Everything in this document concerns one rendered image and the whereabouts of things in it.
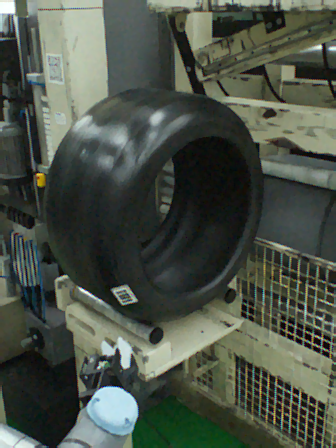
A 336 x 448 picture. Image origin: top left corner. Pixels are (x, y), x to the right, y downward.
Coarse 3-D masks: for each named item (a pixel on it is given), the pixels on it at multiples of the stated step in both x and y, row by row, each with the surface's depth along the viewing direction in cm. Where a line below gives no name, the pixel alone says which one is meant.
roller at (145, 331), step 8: (80, 288) 159; (80, 296) 158; (88, 296) 156; (88, 304) 156; (96, 304) 153; (104, 304) 151; (104, 312) 150; (112, 312) 148; (120, 312) 146; (112, 320) 149; (120, 320) 145; (128, 320) 143; (136, 320) 142; (144, 320) 141; (128, 328) 144; (136, 328) 141; (144, 328) 139; (152, 328) 138; (160, 328) 139; (144, 336) 139; (152, 336) 137; (160, 336) 139
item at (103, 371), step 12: (84, 360) 108; (96, 360) 107; (108, 360) 106; (120, 360) 107; (96, 372) 103; (108, 372) 104; (120, 372) 108; (84, 384) 105; (96, 384) 102; (108, 384) 103; (120, 384) 104; (132, 384) 108; (84, 396) 99
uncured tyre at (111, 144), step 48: (144, 96) 131; (192, 96) 130; (96, 144) 124; (144, 144) 119; (192, 144) 164; (240, 144) 138; (48, 192) 131; (96, 192) 119; (144, 192) 120; (192, 192) 171; (240, 192) 160; (48, 240) 137; (96, 240) 120; (192, 240) 170; (240, 240) 151; (96, 288) 130; (144, 288) 128; (192, 288) 157
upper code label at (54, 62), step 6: (48, 54) 150; (54, 54) 148; (48, 60) 150; (54, 60) 148; (60, 60) 146; (48, 66) 151; (54, 66) 149; (60, 66) 147; (48, 72) 152; (54, 72) 150; (60, 72) 148; (54, 78) 151; (60, 78) 149
